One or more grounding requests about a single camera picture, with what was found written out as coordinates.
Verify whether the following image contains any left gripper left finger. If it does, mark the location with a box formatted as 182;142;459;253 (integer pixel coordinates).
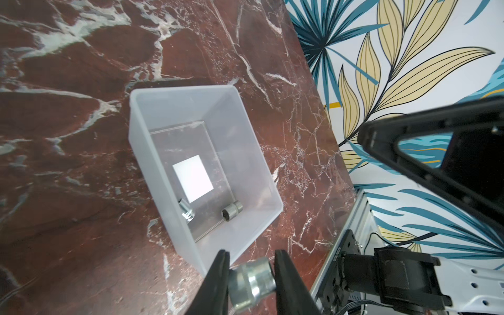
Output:
186;249;230;315

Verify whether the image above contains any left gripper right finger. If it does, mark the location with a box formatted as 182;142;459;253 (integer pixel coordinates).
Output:
274;249;321;315

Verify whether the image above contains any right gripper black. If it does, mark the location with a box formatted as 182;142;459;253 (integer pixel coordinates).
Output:
358;96;503;232

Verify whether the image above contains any metal socket front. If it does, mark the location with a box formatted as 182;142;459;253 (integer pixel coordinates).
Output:
228;257;276;314

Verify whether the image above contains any small dark socket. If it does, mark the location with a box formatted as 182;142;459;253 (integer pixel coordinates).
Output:
222;201;244;222

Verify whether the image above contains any small metal socket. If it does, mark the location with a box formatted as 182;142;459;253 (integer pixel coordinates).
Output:
178;198;195;222

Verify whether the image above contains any translucent plastic storage box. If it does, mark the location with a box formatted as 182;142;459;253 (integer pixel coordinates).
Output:
129;85;284;274

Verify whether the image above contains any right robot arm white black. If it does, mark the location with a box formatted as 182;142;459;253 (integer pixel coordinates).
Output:
335;97;503;314

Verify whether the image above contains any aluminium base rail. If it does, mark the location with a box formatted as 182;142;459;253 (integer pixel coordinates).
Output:
311;189;373;314

